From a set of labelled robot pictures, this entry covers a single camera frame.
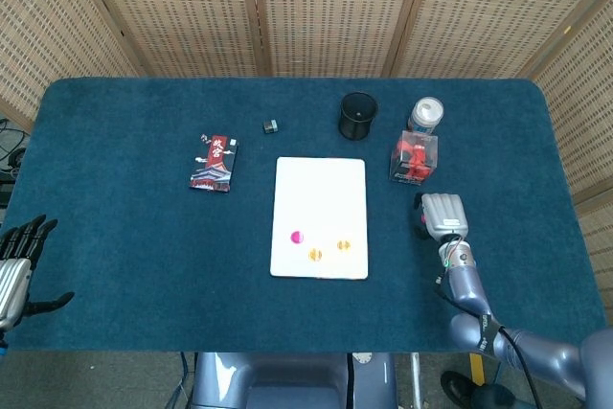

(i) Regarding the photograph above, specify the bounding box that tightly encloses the woven folding screen panel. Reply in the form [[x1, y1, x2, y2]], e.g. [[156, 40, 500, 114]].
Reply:
[[526, 0, 613, 204], [74, 0, 270, 79], [390, 0, 613, 80], [0, 0, 148, 135], [249, 0, 428, 79]]

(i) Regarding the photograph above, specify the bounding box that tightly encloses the black cable bundle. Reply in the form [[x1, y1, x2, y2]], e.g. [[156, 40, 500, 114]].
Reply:
[[0, 116, 31, 190]]

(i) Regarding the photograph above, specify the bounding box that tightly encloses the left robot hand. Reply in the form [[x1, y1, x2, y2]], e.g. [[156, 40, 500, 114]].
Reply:
[[0, 215, 76, 332]]

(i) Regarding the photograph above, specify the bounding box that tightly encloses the orange toy figure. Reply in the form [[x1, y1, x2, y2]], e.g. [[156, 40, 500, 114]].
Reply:
[[396, 136, 432, 179]]

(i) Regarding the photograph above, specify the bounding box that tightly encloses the metal table leg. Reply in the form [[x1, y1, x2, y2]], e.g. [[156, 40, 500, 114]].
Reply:
[[410, 353, 423, 409]]

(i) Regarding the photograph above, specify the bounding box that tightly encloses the clear bottle with white lid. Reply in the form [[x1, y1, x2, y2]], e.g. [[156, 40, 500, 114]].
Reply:
[[407, 97, 445, 136]]

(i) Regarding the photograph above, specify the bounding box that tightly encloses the blue table cloth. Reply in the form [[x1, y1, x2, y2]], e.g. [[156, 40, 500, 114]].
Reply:
[[3, 76, 609, 355]]

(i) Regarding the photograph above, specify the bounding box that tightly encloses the clear printed plastic box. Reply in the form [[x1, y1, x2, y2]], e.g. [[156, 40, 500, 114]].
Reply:
[[389, 129, 440, 185]]

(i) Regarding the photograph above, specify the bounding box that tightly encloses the blue cable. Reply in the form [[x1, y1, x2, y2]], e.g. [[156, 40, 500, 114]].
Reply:
[[177, 352, 193, 398]]

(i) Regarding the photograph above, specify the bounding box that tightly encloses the black mesh pen cup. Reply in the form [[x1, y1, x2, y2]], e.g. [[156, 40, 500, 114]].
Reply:
[[338, 91, 379, 142]]

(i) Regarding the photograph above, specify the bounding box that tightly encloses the white magnetic board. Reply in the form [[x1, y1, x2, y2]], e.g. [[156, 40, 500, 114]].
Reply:
[[269, 156, 370, 281]]

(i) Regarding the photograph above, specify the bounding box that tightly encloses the dark card box red print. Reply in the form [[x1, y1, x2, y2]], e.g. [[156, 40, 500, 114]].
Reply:
[[188, 133, 240, 194]]

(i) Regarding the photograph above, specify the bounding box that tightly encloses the blue-grey robot torso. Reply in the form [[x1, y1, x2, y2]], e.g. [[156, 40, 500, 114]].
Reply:
[[191, 352, 398, 409]]

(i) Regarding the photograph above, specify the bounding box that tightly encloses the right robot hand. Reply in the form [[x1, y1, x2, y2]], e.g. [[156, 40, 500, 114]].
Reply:
[[412, 192, 469, 241]]

